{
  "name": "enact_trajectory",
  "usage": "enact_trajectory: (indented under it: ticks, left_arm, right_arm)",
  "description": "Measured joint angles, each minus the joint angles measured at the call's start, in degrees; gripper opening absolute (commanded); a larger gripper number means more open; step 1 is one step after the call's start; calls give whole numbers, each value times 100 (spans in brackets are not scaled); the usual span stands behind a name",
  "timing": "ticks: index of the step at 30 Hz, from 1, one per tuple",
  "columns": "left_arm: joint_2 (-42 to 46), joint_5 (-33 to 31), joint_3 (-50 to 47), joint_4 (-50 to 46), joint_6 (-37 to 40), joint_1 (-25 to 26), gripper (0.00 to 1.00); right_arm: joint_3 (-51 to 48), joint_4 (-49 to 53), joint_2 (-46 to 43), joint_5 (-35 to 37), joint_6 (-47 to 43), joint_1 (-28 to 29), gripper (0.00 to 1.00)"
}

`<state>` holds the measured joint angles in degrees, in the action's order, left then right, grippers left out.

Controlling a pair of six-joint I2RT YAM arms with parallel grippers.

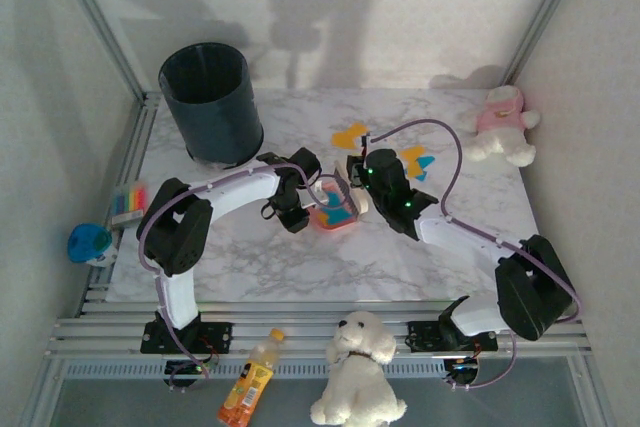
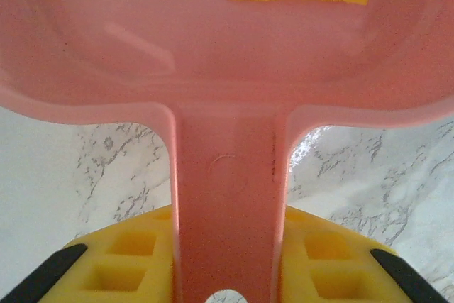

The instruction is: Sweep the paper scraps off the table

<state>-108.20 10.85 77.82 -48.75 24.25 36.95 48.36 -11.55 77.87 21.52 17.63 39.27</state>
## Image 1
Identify large orange paper scrap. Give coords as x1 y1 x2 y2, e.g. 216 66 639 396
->
331 121 371 151

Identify white plush dog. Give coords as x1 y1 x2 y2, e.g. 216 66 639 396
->
309 310 409 427

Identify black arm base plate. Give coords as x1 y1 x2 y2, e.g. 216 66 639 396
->
406 320 500 354
140 320 235 354

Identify perforated grey cable tray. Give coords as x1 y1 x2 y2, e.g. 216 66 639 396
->
62 361 454 381

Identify dark blue-grey waste bin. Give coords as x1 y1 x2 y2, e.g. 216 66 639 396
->
158 41 265 171

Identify black controller board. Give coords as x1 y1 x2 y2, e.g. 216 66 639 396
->
442 356 481 393
163 357 219 394

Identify aluminium frame base rails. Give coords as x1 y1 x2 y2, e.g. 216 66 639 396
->
44 300 594 361

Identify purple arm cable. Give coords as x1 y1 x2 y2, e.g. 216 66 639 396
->
370 119 584 392
137 161 346 393

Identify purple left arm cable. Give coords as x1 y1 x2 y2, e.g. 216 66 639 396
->
137 161 346 393

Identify blue paper scrap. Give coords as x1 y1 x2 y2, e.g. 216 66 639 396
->
412 155 436 182
322 190 357 224

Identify white plush in pink dress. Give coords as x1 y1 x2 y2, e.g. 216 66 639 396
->
459 85 543 168

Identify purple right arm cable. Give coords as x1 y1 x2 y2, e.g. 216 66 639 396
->
370 119 584 392

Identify aluminium frame post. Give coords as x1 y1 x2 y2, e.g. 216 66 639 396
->
47 0 149 103
502 0 594 86

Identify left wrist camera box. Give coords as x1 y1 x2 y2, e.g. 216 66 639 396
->
308 180 329 209

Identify blue-capped white container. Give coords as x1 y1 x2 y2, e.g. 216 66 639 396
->
67 223 120 268

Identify pink dustpan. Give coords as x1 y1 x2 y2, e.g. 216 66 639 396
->
310 182 362 234

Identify orange juice bottle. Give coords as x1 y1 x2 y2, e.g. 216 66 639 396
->
217 327 286 426

